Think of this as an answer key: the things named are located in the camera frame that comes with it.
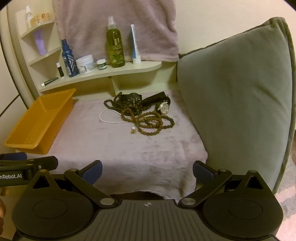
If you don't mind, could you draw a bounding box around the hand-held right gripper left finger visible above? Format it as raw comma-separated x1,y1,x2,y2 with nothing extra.
28,159,117,208

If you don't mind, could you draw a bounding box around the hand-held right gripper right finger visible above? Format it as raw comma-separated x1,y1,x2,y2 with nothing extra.
178,160,271,208

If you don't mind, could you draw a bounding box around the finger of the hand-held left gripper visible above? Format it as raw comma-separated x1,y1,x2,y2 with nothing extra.
0,152,27,161
0,156,59,171

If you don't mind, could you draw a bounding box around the orange plastic basket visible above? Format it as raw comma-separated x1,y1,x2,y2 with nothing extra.
4,88,77,155

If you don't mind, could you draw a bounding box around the white pearl necklace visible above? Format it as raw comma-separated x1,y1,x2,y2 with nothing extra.
99,109,131,124

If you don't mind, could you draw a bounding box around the brown bead necklace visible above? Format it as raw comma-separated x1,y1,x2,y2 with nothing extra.
121,107,175,137

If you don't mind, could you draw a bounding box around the dark bead necklace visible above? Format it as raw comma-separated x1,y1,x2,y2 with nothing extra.
104,91,153,115

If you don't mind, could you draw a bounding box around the black tube with white cap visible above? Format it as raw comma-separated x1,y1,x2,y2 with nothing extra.
41,77,59,88

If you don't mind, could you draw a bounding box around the grey velvet cushion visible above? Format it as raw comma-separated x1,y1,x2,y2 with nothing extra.
177,17,296,195

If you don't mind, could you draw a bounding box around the black wrist watch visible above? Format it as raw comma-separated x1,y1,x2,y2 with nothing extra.
121,92,141,105

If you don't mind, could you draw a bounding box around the cream curved headboard panel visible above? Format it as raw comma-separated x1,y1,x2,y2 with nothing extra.
0,0,40,149

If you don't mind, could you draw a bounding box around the patterned rug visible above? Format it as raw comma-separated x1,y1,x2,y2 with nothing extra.
274,158,296,241

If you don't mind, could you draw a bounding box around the small black white-capped bottle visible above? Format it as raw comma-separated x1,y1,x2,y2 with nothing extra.
56,62,65,78

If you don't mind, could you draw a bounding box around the blue spray bottle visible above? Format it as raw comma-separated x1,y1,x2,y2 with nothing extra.
61,39,79,78

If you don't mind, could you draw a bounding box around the large white jar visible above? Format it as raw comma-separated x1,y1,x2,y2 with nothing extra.
76,55,95,75

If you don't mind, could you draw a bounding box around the cream shelf unit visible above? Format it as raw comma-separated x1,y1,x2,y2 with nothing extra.
15,9,177,98

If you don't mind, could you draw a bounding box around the purple tube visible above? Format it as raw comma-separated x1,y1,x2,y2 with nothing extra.
32,30,47,55

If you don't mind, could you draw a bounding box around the green spray bottle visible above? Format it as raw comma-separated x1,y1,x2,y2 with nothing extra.
106,16,126,68

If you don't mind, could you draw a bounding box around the blue and white tube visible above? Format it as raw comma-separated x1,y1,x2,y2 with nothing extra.
130,24,142,64

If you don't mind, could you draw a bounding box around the beige round box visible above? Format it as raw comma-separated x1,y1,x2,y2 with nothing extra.
30,13,51,27

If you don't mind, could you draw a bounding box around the mauve hanging towel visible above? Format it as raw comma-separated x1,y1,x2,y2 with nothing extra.
52,0,179,62

